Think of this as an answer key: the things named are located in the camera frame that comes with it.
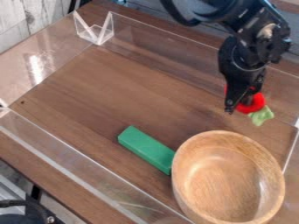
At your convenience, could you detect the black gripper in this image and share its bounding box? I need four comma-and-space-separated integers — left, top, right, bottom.
219, 37, 267, 114

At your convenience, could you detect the red plush strawberry toy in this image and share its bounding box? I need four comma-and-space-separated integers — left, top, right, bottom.
237, 93, 275, 127

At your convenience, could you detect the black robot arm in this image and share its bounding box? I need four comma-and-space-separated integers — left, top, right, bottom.
159, 0, 291, 113

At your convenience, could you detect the wooden bowl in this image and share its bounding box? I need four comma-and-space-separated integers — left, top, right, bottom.
172, 130, 286, 224

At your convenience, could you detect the green rectangular block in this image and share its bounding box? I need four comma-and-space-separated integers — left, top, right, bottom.
116, 126, 175, 175

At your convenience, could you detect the clear acrylic back wall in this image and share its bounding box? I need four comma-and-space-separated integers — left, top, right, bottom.
106, 13, 299, 123

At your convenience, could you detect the clear acrylic wall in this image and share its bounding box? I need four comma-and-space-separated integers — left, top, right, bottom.
106, 13, 299, 123
0, 108, 193, 224

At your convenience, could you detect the clear acrylic corner bracket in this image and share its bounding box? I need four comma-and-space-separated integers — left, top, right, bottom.
72, 11, 115, 46

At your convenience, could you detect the clear acrylic front wall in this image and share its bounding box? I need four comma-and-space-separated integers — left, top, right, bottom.
0, 108, 193, 224

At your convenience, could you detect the black clamp with cable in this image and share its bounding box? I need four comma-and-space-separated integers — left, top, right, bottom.
0, 185, 66, 224

